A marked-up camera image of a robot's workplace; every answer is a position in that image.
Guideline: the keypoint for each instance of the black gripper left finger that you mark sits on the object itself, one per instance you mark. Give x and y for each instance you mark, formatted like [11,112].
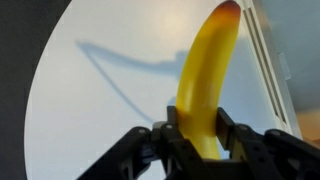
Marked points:
[166,153]

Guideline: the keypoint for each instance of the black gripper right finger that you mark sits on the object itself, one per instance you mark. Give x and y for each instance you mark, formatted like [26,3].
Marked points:
[260,153]

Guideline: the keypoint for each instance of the yellow banana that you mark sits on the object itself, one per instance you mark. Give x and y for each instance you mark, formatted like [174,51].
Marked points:
[206,73]

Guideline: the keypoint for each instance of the square wooden slotted tray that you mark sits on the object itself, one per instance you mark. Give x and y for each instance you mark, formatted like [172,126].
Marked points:
[266,73]

